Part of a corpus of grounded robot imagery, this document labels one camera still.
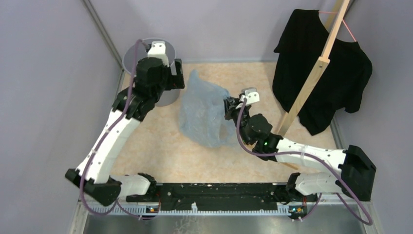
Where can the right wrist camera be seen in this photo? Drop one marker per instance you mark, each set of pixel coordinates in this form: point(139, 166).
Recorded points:
point(248, 96)

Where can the wooden clothes stand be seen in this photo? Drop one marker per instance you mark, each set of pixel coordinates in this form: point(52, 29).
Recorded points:
point(333, 24)

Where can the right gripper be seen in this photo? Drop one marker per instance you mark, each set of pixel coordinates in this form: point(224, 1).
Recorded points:
point(231, 104)

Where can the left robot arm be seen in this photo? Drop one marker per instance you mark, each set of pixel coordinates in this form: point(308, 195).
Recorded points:
point(92, 176)

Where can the pink clothes hanger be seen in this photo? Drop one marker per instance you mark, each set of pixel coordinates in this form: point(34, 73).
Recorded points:
point(348, 27)

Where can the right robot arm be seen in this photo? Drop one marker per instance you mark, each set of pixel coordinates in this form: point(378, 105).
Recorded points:
point(347, 171)

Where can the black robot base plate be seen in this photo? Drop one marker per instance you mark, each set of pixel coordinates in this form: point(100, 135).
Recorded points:
point(220, 196)

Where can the black t-shirt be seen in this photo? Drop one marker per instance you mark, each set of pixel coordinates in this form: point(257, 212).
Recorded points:
point(340, 86)

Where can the grey slotted cable duct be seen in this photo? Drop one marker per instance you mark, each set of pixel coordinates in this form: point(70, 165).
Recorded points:
point(144, 210)

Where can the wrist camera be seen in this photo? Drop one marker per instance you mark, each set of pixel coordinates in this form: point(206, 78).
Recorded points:
point(158, 50)
point(248, 96)

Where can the grey plastic trash bin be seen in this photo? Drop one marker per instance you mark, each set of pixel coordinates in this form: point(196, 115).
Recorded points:
point(168, 97)

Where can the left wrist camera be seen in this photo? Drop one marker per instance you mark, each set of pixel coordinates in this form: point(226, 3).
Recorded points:
point(158, 50)

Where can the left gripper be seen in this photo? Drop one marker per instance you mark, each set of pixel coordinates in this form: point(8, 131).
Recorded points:
point(177, 81)

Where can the light blue plastic trash bag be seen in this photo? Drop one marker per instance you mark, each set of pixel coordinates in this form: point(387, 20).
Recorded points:
point(201, 116)

